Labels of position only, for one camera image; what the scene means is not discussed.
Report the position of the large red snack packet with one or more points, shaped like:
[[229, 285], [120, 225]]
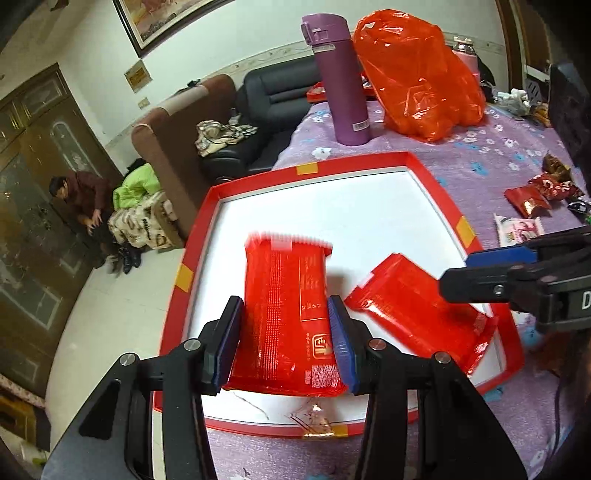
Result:
[[285, 344]]

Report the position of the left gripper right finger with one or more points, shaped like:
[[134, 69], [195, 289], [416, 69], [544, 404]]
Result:
[[459, 435]]

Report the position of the red gold snack packet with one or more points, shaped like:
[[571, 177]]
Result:
[[527, 201]]

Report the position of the person in dark red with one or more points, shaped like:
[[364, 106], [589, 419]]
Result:
[[89, 197]]

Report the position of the red tray on table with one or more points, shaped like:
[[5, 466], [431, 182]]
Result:
[[317, 94]]

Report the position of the dark wooden cabinet doors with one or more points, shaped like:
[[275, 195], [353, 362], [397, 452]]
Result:
[[46, 256]]

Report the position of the orange plastic bag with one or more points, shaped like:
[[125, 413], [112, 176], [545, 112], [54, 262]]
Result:
[[424, 88]]

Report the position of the plaid cloth on sofa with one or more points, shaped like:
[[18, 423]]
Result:
[[213, 136]]

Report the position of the small wall plaque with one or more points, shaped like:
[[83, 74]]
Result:
[[137, 76]]

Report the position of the red gift box tray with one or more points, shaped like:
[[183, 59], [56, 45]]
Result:
[[367, 207]]

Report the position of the patterned blanket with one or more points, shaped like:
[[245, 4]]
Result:
[[146, 224]]

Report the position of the green jacket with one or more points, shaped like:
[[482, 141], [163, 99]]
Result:
[[138, 184]]

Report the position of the purple floral tablecloth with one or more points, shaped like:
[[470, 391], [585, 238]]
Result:
[[475, 165]]

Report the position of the pink white candy packet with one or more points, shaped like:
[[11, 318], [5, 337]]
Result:
[[514, 231]]

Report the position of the pink thermos bottle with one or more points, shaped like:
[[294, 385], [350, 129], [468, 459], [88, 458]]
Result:
[[464, 49]]

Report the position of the brown armchair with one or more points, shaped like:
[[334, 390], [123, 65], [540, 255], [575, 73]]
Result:
[[165, 138]]

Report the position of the purple thermos bottle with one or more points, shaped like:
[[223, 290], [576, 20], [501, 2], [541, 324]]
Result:
[[331, 43]]

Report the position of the brown gold snack bag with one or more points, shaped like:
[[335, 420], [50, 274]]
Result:
[[554, 167]]

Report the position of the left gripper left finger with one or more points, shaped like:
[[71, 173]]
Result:
[[111, 435]]

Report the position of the black leather sofa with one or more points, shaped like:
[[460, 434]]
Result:
[[274, 100]]

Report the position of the red white candy packet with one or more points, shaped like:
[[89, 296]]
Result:
[[552, 189]]

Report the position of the black shoes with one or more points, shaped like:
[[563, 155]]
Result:
[[124, 261]]

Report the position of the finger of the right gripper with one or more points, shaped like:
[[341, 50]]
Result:
[[490, 284], [538, 249]]

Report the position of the framed horse painting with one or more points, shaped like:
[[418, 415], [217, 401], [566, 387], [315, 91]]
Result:
[[148, 23]]

